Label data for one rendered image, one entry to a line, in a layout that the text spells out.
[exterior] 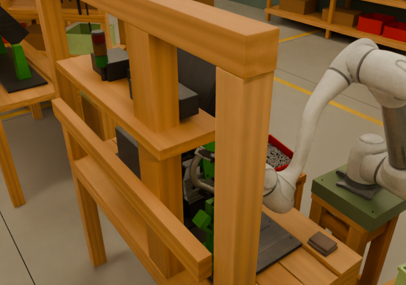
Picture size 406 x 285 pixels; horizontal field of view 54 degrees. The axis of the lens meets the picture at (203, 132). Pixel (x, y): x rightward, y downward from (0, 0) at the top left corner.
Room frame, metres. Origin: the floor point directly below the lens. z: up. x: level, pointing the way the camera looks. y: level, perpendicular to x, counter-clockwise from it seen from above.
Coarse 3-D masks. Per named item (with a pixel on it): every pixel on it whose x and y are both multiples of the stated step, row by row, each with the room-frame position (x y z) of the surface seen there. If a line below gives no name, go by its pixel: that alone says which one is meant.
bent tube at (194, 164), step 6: (198, 156) 1.42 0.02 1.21; (192, 162) 1.41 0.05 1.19; (198, 162) 1.41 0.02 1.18; (192, 168) 1.39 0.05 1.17; (192, 174) 1.38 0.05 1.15; (192, 180) 1.38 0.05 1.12; (198, 180) 1.39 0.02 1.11; (198, 186) 1.38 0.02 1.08; (204, 186) 1.39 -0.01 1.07; (210, 186) 1.42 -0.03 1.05; (210, 192) 1.40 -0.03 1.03
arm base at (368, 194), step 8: (344, 176) 1.62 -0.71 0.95; (336, 184) 1.58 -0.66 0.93; (344, 184) 1.56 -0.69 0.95; (352, 184) 1.54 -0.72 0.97; (360, 184) 1.52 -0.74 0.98; (376, 184) 1.52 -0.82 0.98; (352, 192) 1.52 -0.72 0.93; (360, 192) 1.50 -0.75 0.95; (368, 192) 1.49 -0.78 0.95; (376, 192) 1.52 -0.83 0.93
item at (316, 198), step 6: (312, 198) 1.61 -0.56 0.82; (318, 198) 1.58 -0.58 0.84; (324, 204) 1.55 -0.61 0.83; (330, 210) 1.52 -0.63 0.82; (336, 210) 1.49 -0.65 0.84; (342, 216) 1.46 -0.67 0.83; (348, 222) 1.43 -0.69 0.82; (354, 222) 1.40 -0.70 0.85; (354, 228) 1.40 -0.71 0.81; (360, 228) 1.37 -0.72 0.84
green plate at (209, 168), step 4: (208, 144) 1.50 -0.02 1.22; (212, 144) 1.51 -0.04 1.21; (208, 148) 1.49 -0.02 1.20; (212, 148) 1.50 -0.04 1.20; (204, 160) 1.47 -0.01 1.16; (200, 164) 1.50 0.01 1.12; (204, 164) 1.46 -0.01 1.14; (208, 164) 1.47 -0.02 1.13; (212, 164) 1.48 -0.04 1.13; (204, 168) 1.45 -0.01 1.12; (208, 168) 1.46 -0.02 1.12; (212, 168) 1.47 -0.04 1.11; (204, 172) 1.45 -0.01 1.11; (208, 172) 1.46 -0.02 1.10; (212, 172) 1.47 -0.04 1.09; (204, 176) 1.45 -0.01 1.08; (208, 176) 1.45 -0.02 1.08; (212, 176) 1.46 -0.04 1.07
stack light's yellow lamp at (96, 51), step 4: (92, 44) 1.47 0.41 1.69; (104, 44) 1.46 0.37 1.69; (96, 48) 1.45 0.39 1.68; (100, 48) 1.45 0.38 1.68; (104, 48) 1.46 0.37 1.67; (96, 52) 1.45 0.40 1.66; (100, 52) 1.45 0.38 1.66; (104, 52) 1.46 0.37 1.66; (96, 56) 1.45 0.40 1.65; (100, 56) 1.45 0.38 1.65
